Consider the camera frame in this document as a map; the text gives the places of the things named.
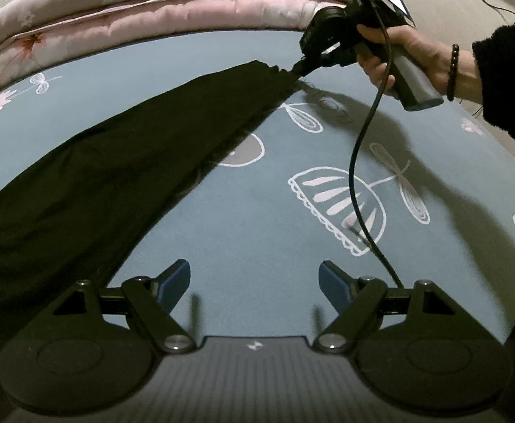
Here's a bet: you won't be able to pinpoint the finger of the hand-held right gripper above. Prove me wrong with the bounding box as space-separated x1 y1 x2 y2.
289 53 331 81

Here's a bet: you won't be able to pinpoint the bed with blue floral sheet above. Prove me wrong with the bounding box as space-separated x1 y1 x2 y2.
0 29 515 353

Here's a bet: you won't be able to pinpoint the black pants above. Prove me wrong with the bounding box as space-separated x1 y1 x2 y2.
0 59 304 340

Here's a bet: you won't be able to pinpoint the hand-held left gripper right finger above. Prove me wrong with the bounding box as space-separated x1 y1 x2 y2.
314 261 470 355

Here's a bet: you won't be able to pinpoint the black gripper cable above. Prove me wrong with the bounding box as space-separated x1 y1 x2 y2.
348 0 406 292

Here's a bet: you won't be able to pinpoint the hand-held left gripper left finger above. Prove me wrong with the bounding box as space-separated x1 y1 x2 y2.
41 259 195 354

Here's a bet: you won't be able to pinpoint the pink floral quilt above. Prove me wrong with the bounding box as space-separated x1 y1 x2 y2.
0 0 355 102

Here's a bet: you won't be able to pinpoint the person's right forearm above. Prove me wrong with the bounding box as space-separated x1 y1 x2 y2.
452 24 515 153

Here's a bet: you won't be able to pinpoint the person's right hand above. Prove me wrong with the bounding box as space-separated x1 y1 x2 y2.
357 23 454 94

